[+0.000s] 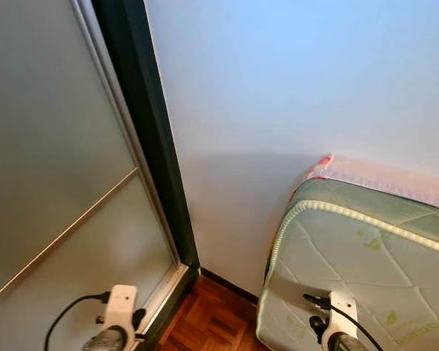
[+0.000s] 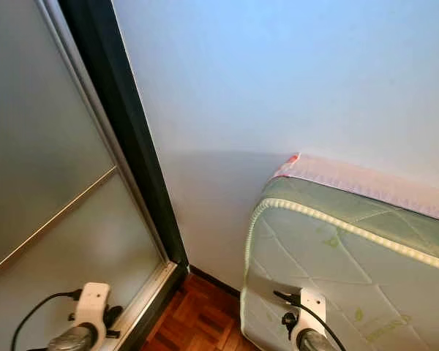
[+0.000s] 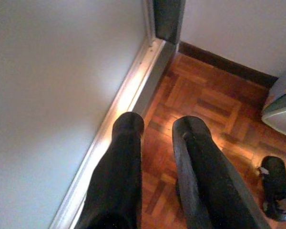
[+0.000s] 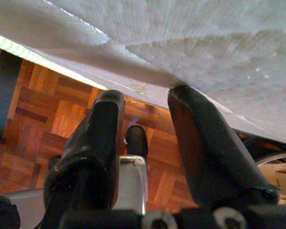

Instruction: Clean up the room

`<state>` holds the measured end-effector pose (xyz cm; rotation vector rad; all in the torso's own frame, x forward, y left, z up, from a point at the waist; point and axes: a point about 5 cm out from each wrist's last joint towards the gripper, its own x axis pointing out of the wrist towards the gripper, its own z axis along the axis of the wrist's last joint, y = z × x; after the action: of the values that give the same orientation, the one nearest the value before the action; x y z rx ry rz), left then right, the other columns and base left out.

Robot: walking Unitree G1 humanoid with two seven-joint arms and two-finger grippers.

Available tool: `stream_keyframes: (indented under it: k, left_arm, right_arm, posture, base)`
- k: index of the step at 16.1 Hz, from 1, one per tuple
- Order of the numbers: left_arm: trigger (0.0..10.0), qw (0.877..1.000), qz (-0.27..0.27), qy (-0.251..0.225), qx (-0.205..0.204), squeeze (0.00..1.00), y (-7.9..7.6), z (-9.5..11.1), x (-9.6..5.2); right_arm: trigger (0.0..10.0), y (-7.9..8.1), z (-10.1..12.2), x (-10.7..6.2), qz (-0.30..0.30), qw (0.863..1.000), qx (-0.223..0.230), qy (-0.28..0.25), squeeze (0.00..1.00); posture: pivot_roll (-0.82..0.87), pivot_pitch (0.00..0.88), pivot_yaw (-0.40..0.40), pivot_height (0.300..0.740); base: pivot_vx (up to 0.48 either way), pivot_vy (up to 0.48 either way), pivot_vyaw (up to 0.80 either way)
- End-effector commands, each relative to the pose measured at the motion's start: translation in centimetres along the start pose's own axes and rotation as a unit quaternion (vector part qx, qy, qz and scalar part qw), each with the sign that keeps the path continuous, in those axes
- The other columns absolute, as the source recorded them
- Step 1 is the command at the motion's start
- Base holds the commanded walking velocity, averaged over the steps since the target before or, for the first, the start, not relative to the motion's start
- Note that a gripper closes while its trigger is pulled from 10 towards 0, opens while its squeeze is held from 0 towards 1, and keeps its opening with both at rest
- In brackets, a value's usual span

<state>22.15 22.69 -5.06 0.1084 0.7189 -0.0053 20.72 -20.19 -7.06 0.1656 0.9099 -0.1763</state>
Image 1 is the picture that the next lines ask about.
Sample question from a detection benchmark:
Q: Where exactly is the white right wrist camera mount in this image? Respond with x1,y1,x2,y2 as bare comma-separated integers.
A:
326,291,359,344

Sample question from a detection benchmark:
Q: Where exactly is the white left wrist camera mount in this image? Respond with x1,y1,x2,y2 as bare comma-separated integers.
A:
102,284,140,341

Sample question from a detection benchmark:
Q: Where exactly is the frosted glass sliding door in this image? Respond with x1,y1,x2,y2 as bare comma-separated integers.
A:
0,0,187,351

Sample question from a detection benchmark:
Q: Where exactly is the dark door frame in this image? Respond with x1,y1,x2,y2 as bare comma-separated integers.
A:
91,0,200,351

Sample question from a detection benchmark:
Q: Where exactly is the pink plastic-wrapped mattress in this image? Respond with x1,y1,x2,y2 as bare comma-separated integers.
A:
305,154,439,213

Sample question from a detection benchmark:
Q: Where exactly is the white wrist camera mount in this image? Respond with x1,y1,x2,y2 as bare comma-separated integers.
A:
102,284,140,341
326,291,359,344

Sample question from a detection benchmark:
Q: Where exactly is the dark wooden skirting board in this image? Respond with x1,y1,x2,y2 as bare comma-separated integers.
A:
200,269,260,304

